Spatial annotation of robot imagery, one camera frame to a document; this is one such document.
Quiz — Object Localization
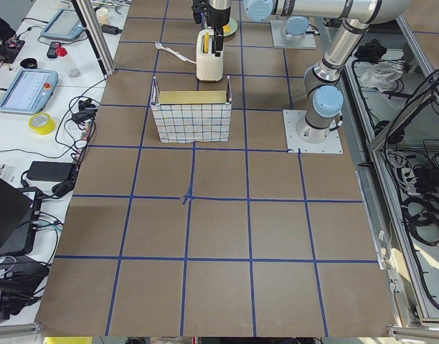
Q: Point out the yellow tape roll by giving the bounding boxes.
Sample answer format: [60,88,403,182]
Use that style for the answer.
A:
[28,113,56,135]

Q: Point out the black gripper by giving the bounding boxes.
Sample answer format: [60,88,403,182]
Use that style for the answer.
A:
[209,7,230,57]

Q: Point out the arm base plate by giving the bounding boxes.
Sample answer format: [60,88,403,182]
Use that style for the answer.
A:
[283,110,343,154]
[270,16,316,49]

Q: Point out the triangular golden bread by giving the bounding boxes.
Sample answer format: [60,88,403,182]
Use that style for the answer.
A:
[223,25,231,36]

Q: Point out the white toaster power cord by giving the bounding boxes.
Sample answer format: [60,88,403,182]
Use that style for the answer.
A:
[154,41,198,66]

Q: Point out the black laptop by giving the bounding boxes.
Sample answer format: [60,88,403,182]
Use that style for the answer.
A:
[0,178,42,257]

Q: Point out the blue teach pendant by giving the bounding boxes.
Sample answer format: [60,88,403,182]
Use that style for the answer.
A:
[40,9,84,42]
[0,69,58,115]

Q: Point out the black power adapter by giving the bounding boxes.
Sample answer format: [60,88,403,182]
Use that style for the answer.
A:
[27,161,73,182]

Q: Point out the blue teach pendant near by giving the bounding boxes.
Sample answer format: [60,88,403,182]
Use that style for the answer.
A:
[0,69,58,115]

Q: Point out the white two-slot toaster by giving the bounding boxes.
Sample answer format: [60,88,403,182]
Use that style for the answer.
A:
[196,29,223,82]

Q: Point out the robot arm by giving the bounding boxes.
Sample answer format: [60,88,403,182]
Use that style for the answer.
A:
[244,0,410,143]
[283,16,309,39]

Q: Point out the toast slice in toaster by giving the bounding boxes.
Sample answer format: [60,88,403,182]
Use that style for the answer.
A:
[202,32,210,54]

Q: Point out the grid-cloth wooden storage box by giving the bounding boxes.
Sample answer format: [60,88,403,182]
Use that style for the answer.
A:
[151,77,232,144]

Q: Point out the aluminium frame post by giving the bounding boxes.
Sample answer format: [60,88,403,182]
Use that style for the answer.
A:
[72,0,115,77]

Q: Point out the red-capped squeeze bottle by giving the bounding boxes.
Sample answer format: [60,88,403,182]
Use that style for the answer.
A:
[56,43,81,78]

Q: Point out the light green plate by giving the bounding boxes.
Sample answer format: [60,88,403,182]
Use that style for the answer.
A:
[224,18,238,37]

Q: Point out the blue teach pendant far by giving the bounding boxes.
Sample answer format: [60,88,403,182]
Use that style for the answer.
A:
[40,9,84,42]

